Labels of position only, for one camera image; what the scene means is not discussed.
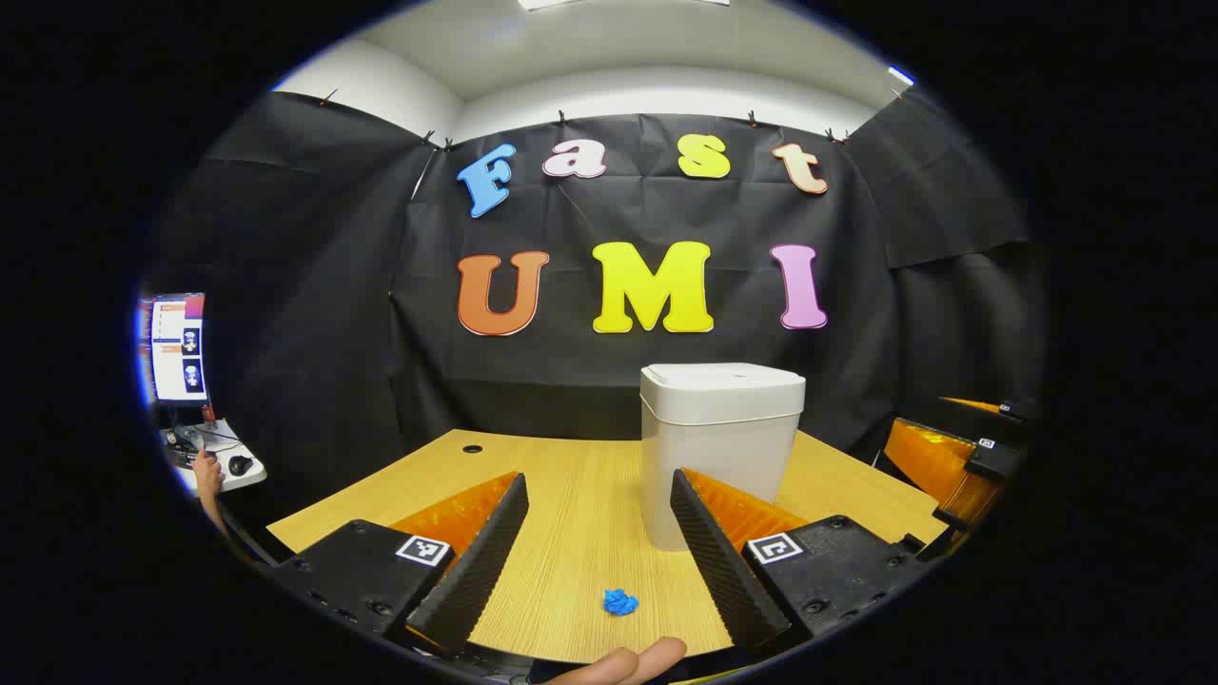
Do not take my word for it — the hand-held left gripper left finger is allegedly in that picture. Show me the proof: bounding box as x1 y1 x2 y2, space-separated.
271 471 531 657

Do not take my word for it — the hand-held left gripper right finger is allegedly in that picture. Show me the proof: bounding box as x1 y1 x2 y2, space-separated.
670 466 929 652

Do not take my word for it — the white desktop garbage bin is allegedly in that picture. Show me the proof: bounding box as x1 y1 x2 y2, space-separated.
639 362 807 553

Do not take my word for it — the white side table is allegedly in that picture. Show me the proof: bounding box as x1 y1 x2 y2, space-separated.
160 419 268 498

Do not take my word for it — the black backdrop cloth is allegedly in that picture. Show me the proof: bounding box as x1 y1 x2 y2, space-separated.
143 84 1048 519

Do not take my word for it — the computer monitor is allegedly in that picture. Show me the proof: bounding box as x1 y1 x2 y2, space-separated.
143 293 208 408

